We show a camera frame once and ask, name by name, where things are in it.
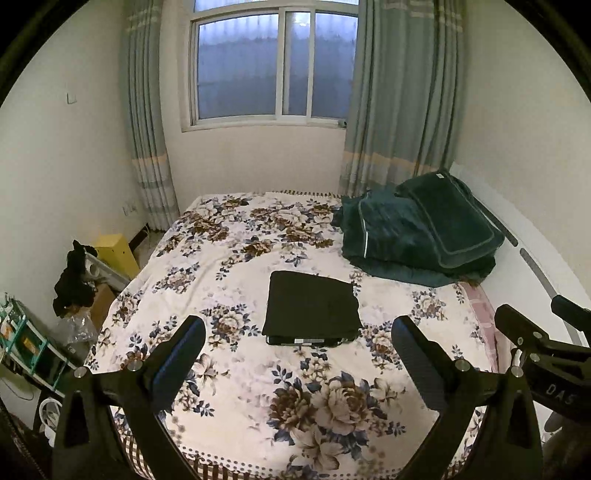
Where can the pink mattress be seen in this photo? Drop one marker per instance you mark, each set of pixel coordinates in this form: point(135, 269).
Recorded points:
point(480, 314)

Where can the green storage rack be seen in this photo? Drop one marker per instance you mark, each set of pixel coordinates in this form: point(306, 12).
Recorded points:
point(27, 341)

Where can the white wall socket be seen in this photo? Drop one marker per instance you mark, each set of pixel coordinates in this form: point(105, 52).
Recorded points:
point(130, 208)

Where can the clear plastic bag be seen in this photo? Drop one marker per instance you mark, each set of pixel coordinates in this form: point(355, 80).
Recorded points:
point(76, 330)

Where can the dark green quilt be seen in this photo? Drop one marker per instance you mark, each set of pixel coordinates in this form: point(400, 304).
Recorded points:
point(392, 240)

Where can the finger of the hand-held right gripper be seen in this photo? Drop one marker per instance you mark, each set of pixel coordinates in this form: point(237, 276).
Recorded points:
point(521, 334)
point(572, 311)

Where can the white framed window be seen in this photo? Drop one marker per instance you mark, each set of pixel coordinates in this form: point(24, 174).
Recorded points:
point(274, 60)

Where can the dark green pillow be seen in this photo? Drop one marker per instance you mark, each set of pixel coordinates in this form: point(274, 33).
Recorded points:
point(455, 221)

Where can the grey-green striped curtain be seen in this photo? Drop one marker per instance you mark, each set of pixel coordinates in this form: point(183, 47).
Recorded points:
point(401, 92)
point(147, 115)

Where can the white bed headboard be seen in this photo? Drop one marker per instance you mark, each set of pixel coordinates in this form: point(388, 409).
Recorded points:
point(521, 207)

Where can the white wall switch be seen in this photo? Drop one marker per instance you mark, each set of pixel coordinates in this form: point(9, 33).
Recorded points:
point(71, 98)

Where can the floral bed blanket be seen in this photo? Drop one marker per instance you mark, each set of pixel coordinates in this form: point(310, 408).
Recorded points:
point(240, 258)

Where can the black cloth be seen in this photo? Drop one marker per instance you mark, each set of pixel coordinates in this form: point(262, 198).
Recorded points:
point(71, 281)

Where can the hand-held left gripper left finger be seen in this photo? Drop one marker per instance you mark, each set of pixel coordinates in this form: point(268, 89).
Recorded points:
point(180, 364)

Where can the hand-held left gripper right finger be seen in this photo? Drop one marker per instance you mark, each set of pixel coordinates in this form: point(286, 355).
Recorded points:
point(415, 364)

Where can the cardboard box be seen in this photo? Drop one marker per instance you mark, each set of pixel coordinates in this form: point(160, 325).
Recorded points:
point(102, 302)

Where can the yellow box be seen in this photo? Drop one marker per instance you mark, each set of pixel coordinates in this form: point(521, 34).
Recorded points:
point(117, 254)

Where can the dark green striped pants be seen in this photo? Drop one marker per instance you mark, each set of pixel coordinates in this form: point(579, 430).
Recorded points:
point(311, 304)

